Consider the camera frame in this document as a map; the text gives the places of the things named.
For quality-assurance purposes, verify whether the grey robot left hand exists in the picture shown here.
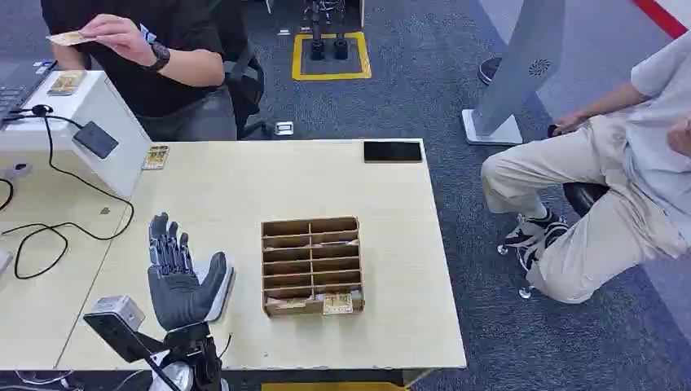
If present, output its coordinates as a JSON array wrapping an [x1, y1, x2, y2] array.
[[147, 212, 230, 332]]

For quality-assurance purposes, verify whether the person's left hand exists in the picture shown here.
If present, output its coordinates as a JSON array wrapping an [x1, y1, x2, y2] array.
[[77, 13, 157, 67]]

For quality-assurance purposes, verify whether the yellow printed card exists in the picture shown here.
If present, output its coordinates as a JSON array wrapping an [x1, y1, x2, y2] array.
[[46, 70, 87, 97], [323, 292, 354, 316], [46, 30, 95, 47], [142, 144, 170, 172]]

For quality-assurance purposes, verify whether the wooden slotted card box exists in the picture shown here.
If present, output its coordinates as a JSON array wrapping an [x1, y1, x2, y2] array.
[[261, 216, 366, 318]]

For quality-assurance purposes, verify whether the black wristwatch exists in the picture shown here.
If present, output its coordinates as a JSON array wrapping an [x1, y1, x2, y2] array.
[[141, 42, 172, 74]]

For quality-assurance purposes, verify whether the grey card reader device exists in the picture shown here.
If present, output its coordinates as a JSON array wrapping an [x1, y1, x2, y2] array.
[[195, 262, 236, 325]]

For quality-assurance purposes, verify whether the person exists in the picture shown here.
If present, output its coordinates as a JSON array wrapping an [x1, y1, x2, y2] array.
[[40, 0, 239, 143], [480, 32, 691, 305]]

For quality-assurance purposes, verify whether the black flat card reader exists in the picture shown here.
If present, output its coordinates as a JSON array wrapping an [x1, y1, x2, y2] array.
[[72, 121, 120, 160]]

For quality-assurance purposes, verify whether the stack of cards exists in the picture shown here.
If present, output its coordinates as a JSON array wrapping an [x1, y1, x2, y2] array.
[[264, 295, 311, 310]]

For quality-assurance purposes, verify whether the dark laptop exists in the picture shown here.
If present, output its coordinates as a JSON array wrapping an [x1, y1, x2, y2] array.
[[0, 58, 59, 128]]

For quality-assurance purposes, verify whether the white box stand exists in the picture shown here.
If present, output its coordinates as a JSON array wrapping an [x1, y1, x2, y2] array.
[[0, 70, 154, 200]]

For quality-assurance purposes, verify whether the black office chair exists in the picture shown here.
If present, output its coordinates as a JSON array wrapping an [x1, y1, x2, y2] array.
[[210, 0, 276, 140]]

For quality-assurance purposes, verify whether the grey computer mouse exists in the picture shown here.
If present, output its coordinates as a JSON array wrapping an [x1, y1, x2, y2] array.
[[4, 161, 33, 182]]

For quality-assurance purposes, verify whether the yellow floor tape square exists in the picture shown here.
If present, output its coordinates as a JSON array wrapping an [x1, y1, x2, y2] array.
[[292, 31, 373, 82]]

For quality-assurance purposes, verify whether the black robot leg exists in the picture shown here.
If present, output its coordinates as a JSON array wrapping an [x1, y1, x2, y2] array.
[[332, 0, 350, 61], [308, 0, 326, 61]]

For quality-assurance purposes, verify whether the black smartphone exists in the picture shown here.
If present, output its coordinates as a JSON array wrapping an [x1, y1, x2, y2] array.
[[363, 140, 423, 164]]

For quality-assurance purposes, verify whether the black round object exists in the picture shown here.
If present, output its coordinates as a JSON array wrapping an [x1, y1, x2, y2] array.
[[478, 55, 503, 86]]

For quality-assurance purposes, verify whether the grey standing panel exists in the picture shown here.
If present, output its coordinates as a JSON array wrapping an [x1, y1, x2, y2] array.
[[461, 0, 568, 147]]

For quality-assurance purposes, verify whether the black stool with chrome base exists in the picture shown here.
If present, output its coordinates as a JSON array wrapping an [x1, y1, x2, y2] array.
[[496, 182, 611, 301]]

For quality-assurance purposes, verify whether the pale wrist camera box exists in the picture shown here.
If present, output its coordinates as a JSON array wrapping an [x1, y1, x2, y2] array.
[[82, 295, 163, 363]]

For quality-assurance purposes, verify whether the long black cable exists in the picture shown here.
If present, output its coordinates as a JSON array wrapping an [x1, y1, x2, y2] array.
[[0, 103, 136, 280]]

